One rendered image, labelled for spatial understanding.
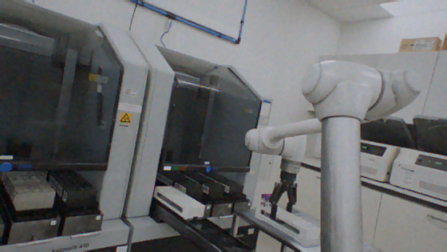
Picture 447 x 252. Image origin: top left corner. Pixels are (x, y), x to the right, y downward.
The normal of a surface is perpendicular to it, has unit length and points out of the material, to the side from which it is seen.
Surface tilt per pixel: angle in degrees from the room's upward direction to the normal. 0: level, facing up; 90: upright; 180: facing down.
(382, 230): 90
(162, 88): 90
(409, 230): 90
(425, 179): 90
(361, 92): 79
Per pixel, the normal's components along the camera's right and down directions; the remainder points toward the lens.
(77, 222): 0.63, 0.16
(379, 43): -0.75, -0.11
